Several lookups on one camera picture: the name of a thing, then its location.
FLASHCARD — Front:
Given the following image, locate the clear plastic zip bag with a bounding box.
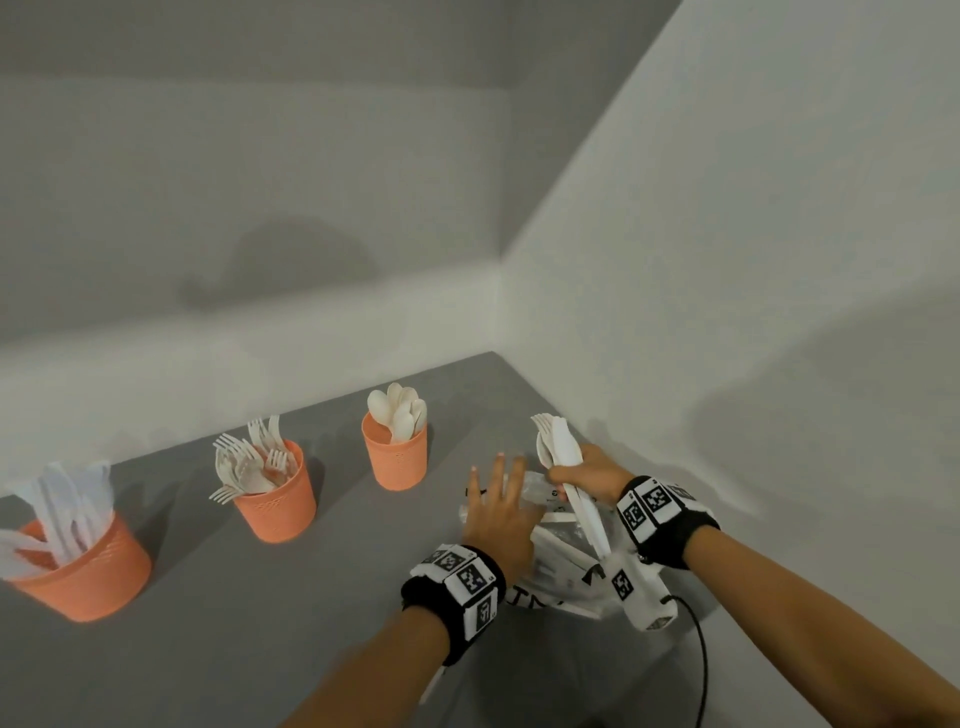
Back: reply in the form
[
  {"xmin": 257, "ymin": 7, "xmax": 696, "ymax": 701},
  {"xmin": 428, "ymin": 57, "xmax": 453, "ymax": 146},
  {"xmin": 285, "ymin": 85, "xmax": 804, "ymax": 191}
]
[{"xmin": 458, "ymin": 470, "xmax": 639, "ymax": 622}]

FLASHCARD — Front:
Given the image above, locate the person's left hand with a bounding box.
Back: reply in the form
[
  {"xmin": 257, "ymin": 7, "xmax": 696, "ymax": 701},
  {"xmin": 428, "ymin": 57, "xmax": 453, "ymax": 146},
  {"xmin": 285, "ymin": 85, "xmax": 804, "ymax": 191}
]
[{"xmin": 463, "ymin": 452, "xmax": 545, "ymax": 580}]

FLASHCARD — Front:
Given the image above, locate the bunch of white plastic spoons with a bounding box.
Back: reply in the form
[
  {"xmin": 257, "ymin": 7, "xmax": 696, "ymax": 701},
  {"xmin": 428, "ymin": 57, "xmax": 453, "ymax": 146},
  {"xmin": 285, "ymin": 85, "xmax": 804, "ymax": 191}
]
[{"xmin": 366, "ymin": 382, "xmax": 428, "ymax": 445}]

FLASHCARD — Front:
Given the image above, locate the orange mesh cup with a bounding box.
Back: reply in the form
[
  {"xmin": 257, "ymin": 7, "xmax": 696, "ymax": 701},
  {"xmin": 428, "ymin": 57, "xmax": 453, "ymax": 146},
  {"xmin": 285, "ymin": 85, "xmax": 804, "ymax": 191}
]
[
  {"xmin": 7, "ymin": 513, "xmax": 153, "ymax": 624},
  {"xmin": 361, "ymin": 410, "xmax": 430, "ymax": 493},
  {"xmin": 233, "ymin": 438, "xmax": 318, "ymax": 545}
]

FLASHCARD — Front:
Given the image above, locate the black cable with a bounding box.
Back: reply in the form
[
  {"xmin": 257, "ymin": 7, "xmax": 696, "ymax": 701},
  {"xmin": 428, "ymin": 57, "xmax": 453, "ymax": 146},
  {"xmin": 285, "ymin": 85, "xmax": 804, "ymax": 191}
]
[{"xmin": 669, "ymin": 596, "xmax": 710, "ymax": 728}]

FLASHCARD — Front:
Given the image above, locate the person's right hand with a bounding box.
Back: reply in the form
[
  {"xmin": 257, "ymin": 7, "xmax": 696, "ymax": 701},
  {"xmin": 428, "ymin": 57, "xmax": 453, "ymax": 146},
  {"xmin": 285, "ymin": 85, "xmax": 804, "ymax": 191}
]
[{"xmin": 545, "ymin": 443, "xmax": 635, "ymax": 505}]

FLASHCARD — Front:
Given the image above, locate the bunch of white plastic forks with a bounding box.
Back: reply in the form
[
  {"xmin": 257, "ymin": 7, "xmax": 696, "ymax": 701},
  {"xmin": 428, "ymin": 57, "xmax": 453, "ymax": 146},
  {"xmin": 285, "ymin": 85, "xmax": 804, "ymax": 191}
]
[{"xmin": 208, "ymin": 414, "xmax": 299, "ymax": 505}]

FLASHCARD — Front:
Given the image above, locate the bunch of white plastic cutlery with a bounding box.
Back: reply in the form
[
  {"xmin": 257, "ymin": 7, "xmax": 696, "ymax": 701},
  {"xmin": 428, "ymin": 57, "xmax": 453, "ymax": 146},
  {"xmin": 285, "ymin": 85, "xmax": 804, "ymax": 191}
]
[{"xmin": 530, "ymin": 412, "xmax": 613, "ymax": 560}]

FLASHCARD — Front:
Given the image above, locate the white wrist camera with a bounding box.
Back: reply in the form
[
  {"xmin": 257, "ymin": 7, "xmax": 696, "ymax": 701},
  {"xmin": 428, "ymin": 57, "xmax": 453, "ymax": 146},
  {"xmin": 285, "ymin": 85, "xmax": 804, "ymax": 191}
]
[{"xmin": 603, "ymin": 551, "xmax": 680, "ymax": 633}]

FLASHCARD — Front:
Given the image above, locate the person's left forearm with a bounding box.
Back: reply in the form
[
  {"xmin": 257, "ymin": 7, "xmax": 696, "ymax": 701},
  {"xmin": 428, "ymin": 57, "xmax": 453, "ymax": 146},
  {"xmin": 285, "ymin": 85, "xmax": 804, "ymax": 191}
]
[{"xmin": 281, "ymin": 605, "xmax": 451, "ymax": 728}]

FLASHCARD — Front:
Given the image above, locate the white plastic knife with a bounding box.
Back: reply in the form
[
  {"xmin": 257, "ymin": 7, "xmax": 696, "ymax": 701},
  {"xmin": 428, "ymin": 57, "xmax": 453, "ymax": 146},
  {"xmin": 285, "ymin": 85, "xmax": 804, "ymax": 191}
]
[{"xmin": 0, "ymin": 528, "xmax": 54, "ymax": 560}]

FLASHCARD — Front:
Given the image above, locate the person's right forearm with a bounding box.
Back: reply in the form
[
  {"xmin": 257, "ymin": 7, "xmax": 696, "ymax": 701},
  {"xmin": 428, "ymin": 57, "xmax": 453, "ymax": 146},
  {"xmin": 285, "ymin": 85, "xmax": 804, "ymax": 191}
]
[{"xmin": 682, "ymin": 524, "xmax": 960, "ymax": 728}]

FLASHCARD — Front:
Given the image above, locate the black wrist strap with markers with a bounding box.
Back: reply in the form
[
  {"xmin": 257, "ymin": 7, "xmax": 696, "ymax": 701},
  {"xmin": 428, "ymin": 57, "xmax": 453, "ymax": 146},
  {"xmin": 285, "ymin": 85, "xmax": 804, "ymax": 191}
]
[
  {"xmin": 401, "ymin": 543, "xmax": 508, "ymax": 667},
  {"xmin": 616, "ymin": 476, "xmax": 721, "ymax": 571}
]

